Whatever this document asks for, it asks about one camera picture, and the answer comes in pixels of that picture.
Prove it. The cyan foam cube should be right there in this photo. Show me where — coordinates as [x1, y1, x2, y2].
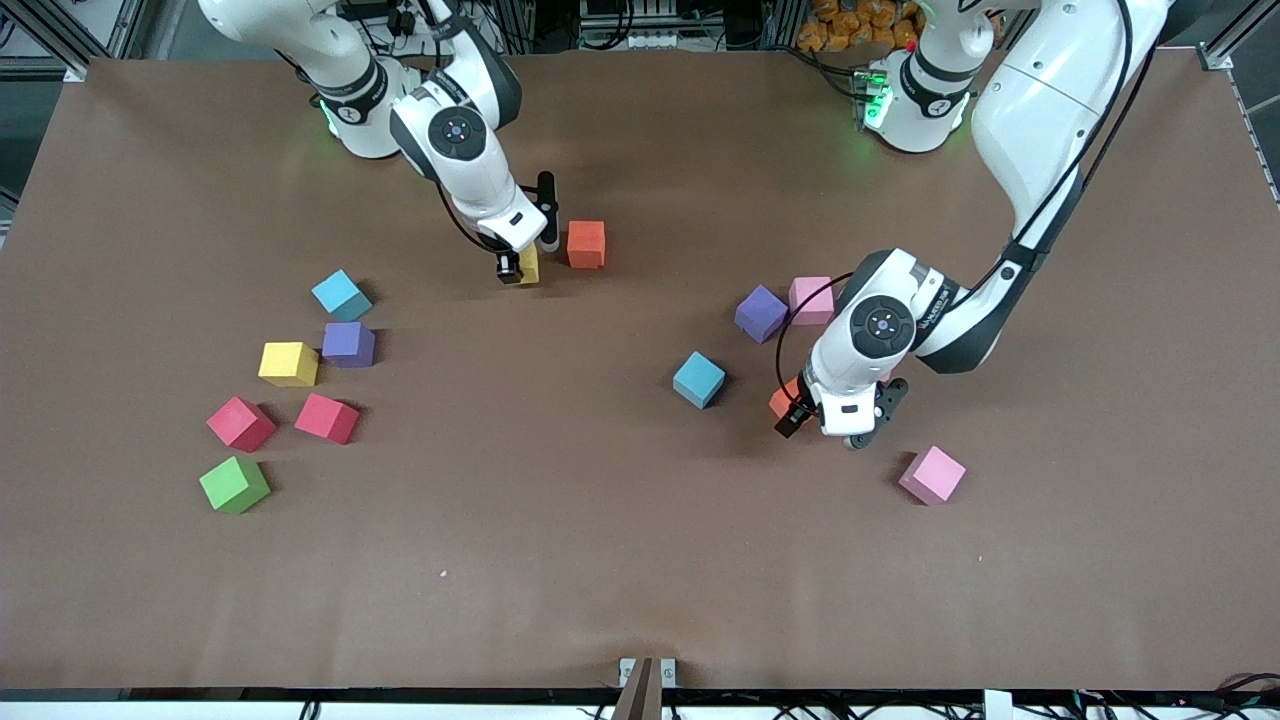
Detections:
[672, 350, 727, 410]
[311, 269, 373, 323]

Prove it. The purple foam cube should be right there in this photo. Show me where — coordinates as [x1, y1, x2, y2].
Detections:
[322, 321, 377, 369]
[734, 284, 790, 345]

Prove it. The red foam cube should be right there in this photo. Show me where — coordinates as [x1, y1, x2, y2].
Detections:
[206, 396, 278, 454]
[294, 392, 360, 446]

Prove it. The pink foam cube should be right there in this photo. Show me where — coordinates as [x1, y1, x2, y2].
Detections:
[788, 276, 836, 327]
[898, 445, 968, 507]

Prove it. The green foam cube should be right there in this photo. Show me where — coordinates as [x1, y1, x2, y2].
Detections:
[198, 455, 272, 516]

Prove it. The bag of orange fruit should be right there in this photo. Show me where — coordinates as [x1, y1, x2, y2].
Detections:
[797, 0, 926, 53]

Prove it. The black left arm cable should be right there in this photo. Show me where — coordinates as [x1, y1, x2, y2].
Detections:
[775, 0, 1156, 401]

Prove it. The metal table edge bracket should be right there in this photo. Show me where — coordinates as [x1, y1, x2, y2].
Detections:
[618, 657, 678, 691]

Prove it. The brown tapered post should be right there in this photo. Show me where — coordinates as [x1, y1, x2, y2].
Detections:
[610, 657, 656, 720]

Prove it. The aluminium frame rail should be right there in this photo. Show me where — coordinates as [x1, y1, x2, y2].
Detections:
[1195, 0, 1280, 206]
[40, 0, 151, 81]

